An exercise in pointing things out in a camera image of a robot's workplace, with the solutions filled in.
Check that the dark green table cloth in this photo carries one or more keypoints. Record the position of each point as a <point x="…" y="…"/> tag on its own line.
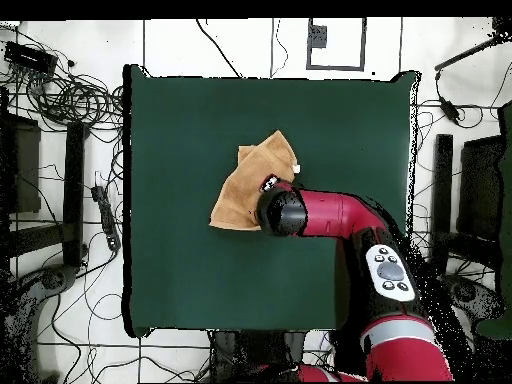
<point x="180" y="160"/>

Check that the grey square frame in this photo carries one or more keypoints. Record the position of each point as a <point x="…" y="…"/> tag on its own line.
<point x="308" y="56"/>

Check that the orange terry towel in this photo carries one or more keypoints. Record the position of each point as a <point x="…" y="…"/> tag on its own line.
<point x="240" y="192"/>

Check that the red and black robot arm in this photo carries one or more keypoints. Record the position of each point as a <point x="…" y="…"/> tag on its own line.
<point x="340" y="212"/>

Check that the black metal frame stand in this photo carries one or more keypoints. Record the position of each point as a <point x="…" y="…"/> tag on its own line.
<point x="444" y="192"/>
<point x="74" y="180"/>

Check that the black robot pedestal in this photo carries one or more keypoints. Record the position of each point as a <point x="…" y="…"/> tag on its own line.
<point x="260" y="356"/>

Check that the black power strip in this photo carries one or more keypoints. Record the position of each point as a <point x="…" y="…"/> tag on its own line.
<point x="106" y="216"/>

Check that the black tripod pole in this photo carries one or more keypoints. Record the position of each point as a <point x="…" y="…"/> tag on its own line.
<point x="464" y="54"/>

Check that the grey camera box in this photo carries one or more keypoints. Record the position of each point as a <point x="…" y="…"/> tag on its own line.
<point x="318" y="36"/>

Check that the black electronics box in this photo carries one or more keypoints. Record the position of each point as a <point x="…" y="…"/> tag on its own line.
<point x="30" y="58"/>

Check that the grey pedestal leg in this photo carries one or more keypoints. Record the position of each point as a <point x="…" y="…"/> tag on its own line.
<point x="468" y="294"/>
<point x="44" y="282"/>

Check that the black power adapter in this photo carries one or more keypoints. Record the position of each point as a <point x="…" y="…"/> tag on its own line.
<point x="450" y="110"/>

